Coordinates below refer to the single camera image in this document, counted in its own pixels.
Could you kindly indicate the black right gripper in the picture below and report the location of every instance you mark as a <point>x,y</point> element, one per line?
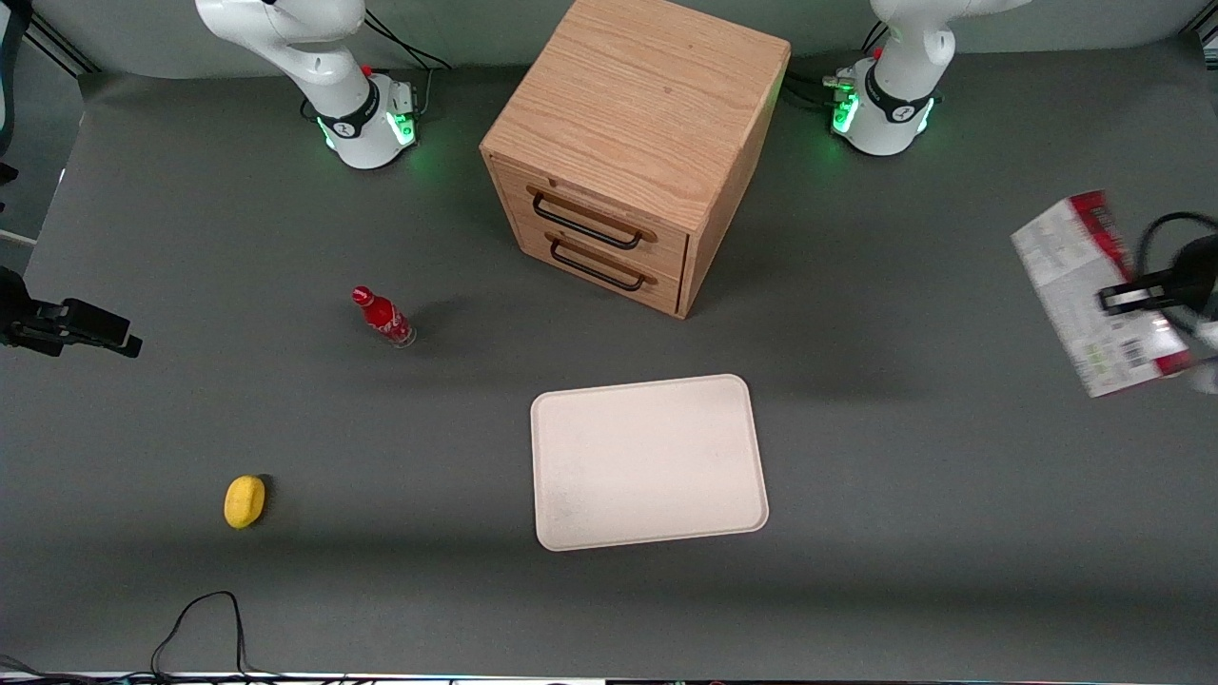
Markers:
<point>21,320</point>

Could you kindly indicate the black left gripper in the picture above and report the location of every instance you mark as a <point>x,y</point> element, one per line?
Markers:
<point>1201,274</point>

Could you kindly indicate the red cookie box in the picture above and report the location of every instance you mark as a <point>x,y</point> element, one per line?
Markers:
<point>1070,252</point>

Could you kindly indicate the cream rectangular tray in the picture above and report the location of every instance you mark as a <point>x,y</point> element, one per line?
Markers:
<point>647,461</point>

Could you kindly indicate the yellow lemon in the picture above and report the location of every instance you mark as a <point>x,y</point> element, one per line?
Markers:
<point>245,501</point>

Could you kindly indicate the dark grey table mat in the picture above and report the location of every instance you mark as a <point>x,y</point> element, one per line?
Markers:
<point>904,457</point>

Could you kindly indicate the red cola bottle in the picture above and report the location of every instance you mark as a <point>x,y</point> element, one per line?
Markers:
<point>385,319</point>

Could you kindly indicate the wooden drawer front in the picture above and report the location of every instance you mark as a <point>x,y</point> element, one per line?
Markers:
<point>533,243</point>
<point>666,243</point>

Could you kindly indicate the light wooden drawer cabinet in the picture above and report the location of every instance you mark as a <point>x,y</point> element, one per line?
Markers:
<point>638,105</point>

